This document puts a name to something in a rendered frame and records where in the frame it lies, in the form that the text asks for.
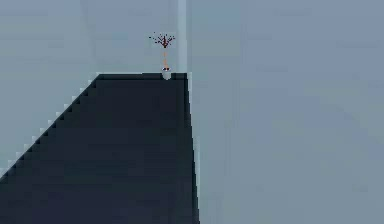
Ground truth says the red house plant grey pot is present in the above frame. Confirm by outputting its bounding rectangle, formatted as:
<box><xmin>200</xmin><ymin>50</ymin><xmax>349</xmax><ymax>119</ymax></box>
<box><xmin>148</xmin><ymin>31</ymin><xmax>177</xmax><ymax>81</ymax></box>

